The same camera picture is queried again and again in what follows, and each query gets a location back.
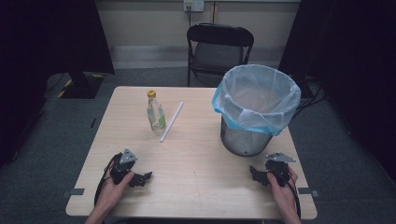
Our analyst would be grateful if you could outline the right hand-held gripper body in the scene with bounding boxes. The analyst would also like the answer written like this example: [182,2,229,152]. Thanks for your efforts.
[264,151,297,188]

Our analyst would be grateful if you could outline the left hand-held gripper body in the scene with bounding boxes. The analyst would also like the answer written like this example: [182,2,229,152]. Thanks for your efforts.
[109,148,138,185]

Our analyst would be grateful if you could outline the metal trash can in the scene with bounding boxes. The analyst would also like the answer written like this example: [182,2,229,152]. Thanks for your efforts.
[219,117,274,158]

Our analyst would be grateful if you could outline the white straw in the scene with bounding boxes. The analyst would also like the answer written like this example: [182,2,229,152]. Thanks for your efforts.
[159,101,185,144]

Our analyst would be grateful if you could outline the clear bottle with yellow cap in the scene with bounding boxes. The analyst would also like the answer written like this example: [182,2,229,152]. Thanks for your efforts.
[146,89,167,136]

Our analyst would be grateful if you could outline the translucent blue trash bag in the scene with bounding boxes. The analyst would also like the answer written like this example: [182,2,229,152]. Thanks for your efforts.
[211,63,303,137]

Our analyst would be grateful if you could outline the person's right hand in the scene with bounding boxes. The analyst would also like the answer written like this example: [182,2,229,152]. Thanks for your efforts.
[266,167,299,210]

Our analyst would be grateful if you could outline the person's left hand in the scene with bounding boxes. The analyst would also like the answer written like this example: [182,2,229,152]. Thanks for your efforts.
[98,171,135,210]

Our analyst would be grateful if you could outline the grey tape strip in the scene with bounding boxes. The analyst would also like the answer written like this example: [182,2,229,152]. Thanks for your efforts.
[61,188,86,199]
[297,187,320,198]

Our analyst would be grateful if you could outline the black stand base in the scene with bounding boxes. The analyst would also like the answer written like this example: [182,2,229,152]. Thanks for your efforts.
[56,69,106,100]

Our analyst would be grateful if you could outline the dark curtain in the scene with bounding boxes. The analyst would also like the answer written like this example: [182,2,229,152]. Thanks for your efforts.
[277,0,396,183]
[0,0,116,169]

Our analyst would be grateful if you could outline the black folding chair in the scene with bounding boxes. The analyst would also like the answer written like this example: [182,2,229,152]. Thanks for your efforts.
[186,22,255,88]

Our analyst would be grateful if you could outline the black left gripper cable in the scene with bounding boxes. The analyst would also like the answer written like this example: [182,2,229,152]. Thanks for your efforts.
[93,153,123,207]

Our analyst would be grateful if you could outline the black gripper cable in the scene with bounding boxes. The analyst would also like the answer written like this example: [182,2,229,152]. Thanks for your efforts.
[93,153,123,207]
[279,173,303,219]

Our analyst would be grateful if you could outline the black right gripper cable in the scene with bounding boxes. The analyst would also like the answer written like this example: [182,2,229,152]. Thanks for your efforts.
[279,173,303,219]

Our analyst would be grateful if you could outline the black floor cables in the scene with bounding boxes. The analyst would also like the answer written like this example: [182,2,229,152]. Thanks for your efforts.
[293,76,328,118]

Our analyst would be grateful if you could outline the white wall outlet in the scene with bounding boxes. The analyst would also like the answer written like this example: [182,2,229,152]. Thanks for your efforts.
[182,0,205,13]

